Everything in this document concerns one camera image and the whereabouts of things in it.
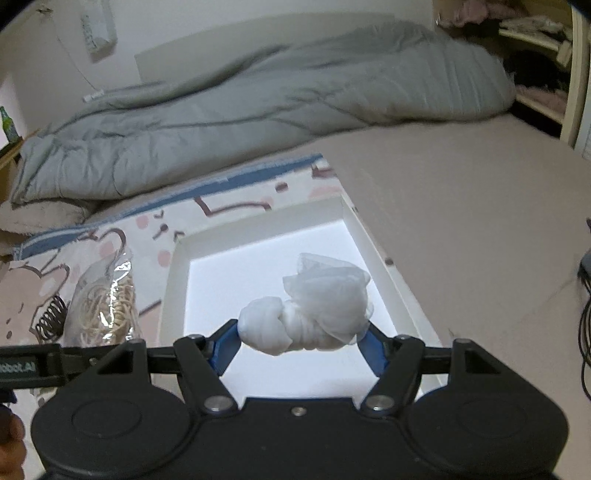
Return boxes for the grey duvet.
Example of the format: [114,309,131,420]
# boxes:
[10,20,516,205]

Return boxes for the black cables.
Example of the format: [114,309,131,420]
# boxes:
[576,246,591,416]

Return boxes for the right wooden shelf unit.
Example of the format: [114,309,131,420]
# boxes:
[433,1,590,147]

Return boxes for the white charging cable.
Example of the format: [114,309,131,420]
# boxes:
[38,8,107,104]

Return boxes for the bag of rubber bands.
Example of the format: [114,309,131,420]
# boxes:
[61,249,141,348]

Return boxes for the beige fluffy pillow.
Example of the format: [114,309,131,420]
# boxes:
[1,199,98,235]

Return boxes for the green glass bottle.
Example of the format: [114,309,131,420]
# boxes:
[0,106,20,144]

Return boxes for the pink clothes on shelf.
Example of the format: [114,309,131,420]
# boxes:
[436,0,529,28]

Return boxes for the wooden bedside shelf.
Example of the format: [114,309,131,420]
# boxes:
[0,129,39,202]

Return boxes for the white wall device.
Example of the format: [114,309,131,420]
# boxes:
[80,0,118,63]

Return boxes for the white plastic bag bundle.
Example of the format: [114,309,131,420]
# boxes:
[238,253,374,356]

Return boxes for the cartoon bear blanket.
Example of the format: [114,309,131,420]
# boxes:
[1,154,344,346]

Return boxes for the white cardboard box tray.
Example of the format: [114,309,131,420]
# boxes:
[158,196,442,403]

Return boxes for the black claw hair clip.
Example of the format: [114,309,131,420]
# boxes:
[34,295,68,342]

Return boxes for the person's left hand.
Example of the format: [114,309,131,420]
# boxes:
[0,406,27,480]

